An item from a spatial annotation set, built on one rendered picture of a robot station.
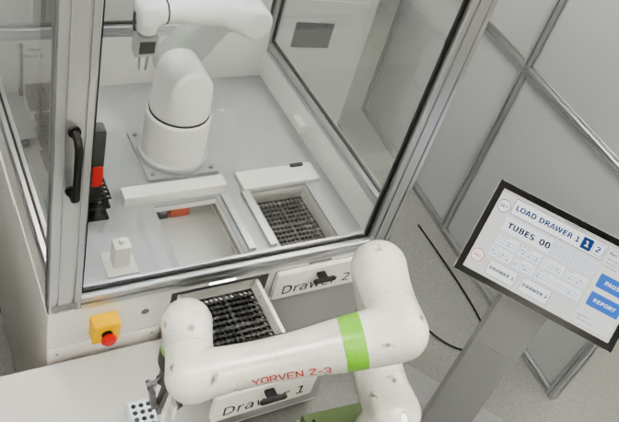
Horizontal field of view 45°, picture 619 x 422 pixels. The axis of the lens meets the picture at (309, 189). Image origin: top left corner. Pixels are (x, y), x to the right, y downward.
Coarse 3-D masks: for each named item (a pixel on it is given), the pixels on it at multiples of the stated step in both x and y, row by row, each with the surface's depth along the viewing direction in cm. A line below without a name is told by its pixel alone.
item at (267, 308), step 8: (248, 280) 218; (256, 280) 219; (208, 288) 212; (216, 288) 214; (224, 288) 216; (232, 288) 217; (240, 288) 219; (248, 288) 221; (256, 288) 219; (184, 296) 210; (192, 296) 211; (200, 296) 213; (208, 296) 215; (232, 296) 220; (256, 296) 220; (264, 296) 215; (264, 304) 215; (264, 312) 216; (272, 312) 212; (272, 320) 212; (272, 328) 213; (280, 328) 208
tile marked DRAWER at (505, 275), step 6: (492, 264) 231; (498, 264) 231; (486, 270) 232; (492, 270) 231; (498, 270) 231; (504, 270) 231; (510, 270) 230; (492, 276) 231; (498, 276) 231; (504, 276) 231; (510, 276) 230; (516, 276) 230; (504, 282) 230; (510, 282) 230
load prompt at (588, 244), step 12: (516, 204) 231; (528, 204) 231; (516, 216) 231; (528, 216) 230; (540, 216) 230; (540, 228) 230; (552, 228) 229; (564, 228) 228; (564, 240) 228; (576, 240) 227; (588, 240) 227; (588, 252) 227; (600, 252) 226
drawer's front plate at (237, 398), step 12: (276, 384) 192; (288, 384) 195; (300, 384) 198; (312, 384) 202; (228, 396) 185; (240, 396) 188; (252, 396) 191; (264, 396) 194; (288, 396) 200; (216, 408) 187; (228, 408) 190; (240, 408) 193; (252, 408) 196; (216, 420) 191
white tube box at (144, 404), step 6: (156, 396) 195; (132, 402) 192; (138, 402) 193; (144, 402) 193; (126, 408) 193; (132, 408) 193; (138, 408) 191; (144, 408) 192; (150, 408) 193; (132, 414) 190; (138, 414) 190; (144, 414) 191; (150, 414) 191; (156, 414) 191; (132, 420) 188; (138, 420) 190; (144, 420) 192; (150, 420) 190; (156, 420) 190
